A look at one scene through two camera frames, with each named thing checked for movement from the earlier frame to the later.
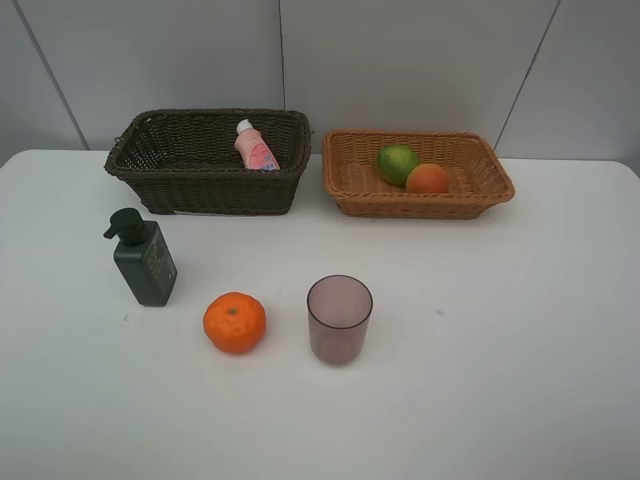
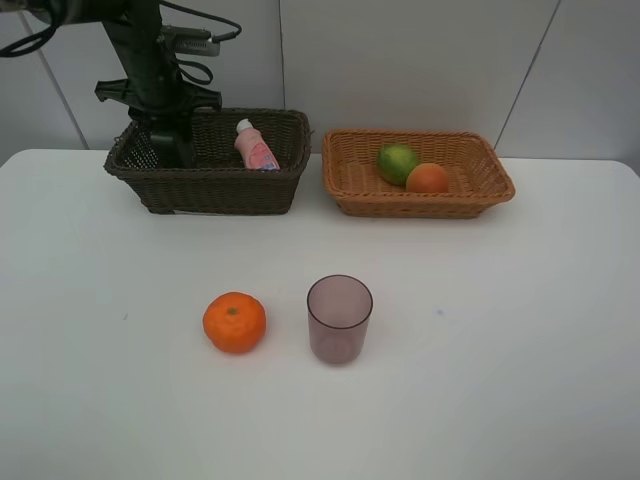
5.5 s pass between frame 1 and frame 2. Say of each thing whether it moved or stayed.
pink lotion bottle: stayed
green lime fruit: stayed
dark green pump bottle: moved
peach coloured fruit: stayed
